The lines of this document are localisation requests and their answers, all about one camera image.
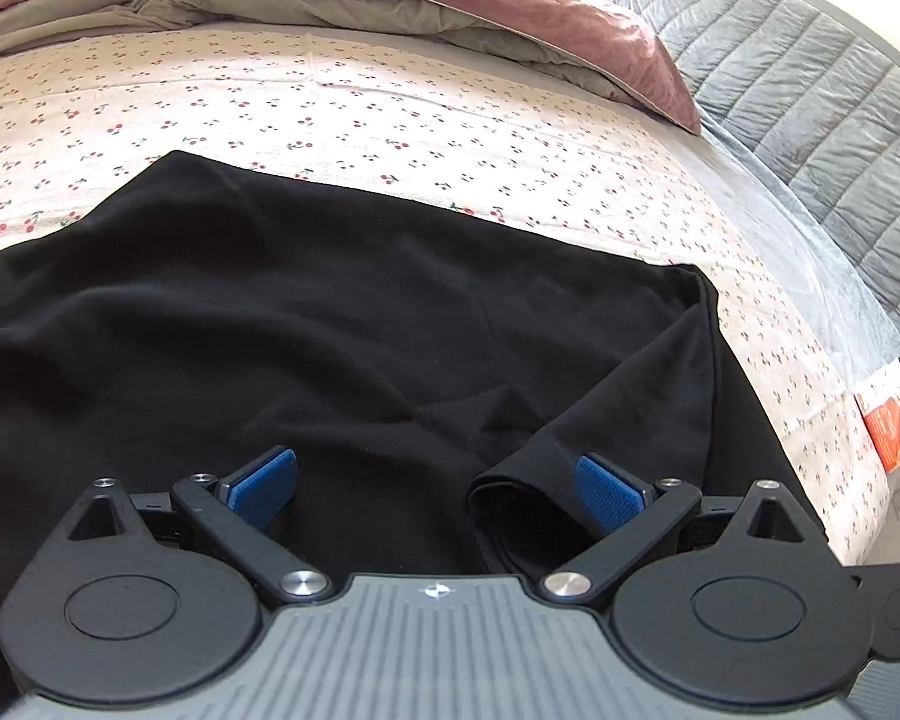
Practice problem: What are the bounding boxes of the black pants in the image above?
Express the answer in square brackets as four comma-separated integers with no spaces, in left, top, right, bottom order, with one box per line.
[0,151,798,712]

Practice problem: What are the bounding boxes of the grey quilted headboard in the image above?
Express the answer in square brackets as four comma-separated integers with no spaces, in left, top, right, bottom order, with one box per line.
[611,0,900,331]

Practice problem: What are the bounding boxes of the orange tissue pack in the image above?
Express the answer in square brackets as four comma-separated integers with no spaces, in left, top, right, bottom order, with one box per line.
[854,362,900,475]

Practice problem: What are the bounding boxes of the grey bed sheet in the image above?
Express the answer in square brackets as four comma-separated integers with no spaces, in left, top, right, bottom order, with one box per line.
[702,114,900,387]

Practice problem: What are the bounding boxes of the cherry print sheet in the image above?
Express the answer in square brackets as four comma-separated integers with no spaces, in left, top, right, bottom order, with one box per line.
[0,25,891,562]

